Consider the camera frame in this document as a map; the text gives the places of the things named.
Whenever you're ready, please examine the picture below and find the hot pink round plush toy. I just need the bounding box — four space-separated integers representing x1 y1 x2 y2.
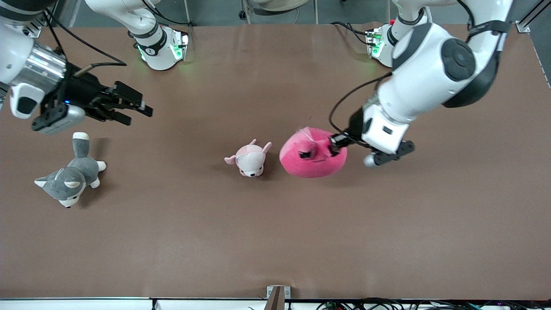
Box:
279 127 348 179

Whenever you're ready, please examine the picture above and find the grey white husky plush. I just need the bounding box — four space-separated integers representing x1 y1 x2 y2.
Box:
34 132 107 208

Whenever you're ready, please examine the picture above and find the pale pink plush puppy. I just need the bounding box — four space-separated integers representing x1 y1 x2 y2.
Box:
224 139 272 178

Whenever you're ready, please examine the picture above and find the brown table cover sheet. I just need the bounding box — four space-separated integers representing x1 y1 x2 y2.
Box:
0 22 551 301

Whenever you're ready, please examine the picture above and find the beige office chair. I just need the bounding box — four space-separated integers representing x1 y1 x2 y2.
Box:
238 0 320 25

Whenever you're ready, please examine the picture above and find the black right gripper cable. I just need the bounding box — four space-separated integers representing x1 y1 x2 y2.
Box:
43 9 128 79

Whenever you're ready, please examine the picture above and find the aluminium frame profile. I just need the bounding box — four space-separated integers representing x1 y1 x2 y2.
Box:
514 0 544 34
22 18 42 38

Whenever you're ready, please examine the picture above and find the black right base cable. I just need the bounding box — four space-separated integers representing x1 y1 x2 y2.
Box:
141 0 195 27

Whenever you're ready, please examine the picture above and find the black base cable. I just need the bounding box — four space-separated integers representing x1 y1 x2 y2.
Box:
141 0 195 27
331 22 373 46

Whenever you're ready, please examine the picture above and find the black left base cable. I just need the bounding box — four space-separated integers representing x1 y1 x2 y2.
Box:
331 22 373 46

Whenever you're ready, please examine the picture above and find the black cable bundle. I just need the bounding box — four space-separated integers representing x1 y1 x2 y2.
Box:
316 298 551 310

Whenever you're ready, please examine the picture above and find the white table edge rail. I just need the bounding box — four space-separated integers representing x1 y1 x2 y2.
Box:
0 297 551 310

